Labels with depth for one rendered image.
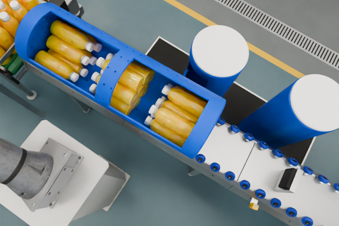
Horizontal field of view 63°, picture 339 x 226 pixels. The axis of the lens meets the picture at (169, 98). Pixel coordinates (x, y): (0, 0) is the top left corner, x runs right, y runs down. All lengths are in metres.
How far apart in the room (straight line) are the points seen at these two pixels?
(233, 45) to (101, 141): 1.34
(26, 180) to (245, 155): 0.91
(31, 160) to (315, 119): 1.16
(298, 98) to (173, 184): 1.21
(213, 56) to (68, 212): 0.90
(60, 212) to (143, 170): 1.19
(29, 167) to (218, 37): 0.98
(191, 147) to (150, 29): 1.71
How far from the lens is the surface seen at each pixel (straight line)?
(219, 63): 1.34
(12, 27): 1.53
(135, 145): 2.25
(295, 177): 1.28
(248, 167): 1.37
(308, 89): 1.45
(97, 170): 1.09
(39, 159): 0.98
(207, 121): 1.03
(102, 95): 1.13
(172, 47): 2.35
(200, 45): 1.37
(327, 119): 1.45
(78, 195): 1.10
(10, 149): 0.95
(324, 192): 1.51
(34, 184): 0.97
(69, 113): 2.39
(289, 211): 1.38
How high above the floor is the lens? 2.22
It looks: 72 degrees down
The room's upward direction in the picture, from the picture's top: 10 degrees clockwise
